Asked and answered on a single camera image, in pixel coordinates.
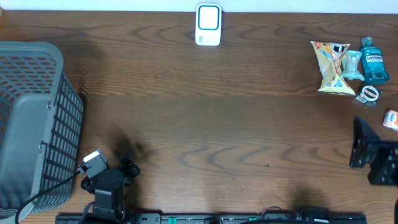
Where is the small orange tissue pack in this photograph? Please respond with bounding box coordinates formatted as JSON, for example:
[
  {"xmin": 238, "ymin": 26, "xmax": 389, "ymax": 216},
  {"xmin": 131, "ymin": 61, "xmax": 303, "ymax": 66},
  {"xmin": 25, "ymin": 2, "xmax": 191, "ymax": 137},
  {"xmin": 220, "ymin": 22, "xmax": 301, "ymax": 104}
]
[{"xmin": 382, "ymin": 110, "xmax": 398, "ymax": 131}]

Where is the green round-logo packet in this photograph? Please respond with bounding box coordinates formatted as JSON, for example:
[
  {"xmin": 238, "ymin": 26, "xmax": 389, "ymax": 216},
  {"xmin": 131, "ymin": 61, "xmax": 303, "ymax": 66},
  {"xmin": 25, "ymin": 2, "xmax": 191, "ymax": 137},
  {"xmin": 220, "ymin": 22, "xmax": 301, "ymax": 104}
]
[{"xmin": 355, "ymin": 83, "xmax": 382, "ymax": 108}]

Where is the blue Listerine mouthwash bottle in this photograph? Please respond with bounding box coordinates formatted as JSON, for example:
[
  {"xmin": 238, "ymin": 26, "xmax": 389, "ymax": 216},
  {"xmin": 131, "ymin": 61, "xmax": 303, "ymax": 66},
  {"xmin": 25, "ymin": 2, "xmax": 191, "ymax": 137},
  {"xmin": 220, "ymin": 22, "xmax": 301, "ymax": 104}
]
[{"xmin": 360, "ymin": 37, "xmax": 390, "ymax": 85}]

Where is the green wet wipes pack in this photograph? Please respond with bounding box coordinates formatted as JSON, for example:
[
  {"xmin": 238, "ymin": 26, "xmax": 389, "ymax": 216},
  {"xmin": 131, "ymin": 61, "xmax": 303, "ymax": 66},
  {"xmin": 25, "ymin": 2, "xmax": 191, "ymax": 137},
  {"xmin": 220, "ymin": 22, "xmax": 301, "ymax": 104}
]
[{"xmin": 341, "ymin": 50, "xmax": 364, "ymax": 81}]

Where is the orange snack bag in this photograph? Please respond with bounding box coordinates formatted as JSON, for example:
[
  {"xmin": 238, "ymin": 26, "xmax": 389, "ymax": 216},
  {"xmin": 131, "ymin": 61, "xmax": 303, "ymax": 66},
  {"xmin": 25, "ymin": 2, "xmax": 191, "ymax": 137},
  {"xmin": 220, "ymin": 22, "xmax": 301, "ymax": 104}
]
[{"xmin": 310, "ymin": 41, "xmax": 355, "ymax": 96}]

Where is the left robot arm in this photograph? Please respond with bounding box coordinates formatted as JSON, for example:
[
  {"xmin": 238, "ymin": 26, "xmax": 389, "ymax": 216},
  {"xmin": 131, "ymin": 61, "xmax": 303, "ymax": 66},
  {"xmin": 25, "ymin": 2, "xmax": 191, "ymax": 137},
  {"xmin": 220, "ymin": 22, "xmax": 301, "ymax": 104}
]
[{"xmin": 78, "ymin": 156, "xmax": 141, "ymax": 223}]

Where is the white barcode scanner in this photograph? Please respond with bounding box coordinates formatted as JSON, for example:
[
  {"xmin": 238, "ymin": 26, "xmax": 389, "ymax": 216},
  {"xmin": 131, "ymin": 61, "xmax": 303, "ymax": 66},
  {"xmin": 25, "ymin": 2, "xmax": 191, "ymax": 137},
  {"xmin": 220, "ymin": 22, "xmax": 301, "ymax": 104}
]
[{"xmin": 195, "ymin": 3, "xmax": 222, "ymax": 46}]

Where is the grey plastic mesh basket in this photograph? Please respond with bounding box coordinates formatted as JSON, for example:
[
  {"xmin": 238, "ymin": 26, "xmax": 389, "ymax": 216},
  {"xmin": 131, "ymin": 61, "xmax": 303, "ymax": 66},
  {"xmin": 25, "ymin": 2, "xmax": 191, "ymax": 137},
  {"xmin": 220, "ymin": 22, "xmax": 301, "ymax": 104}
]
[{"xmin": 1, "ymin": 41, "xmax": 84, "ymax": 223}]

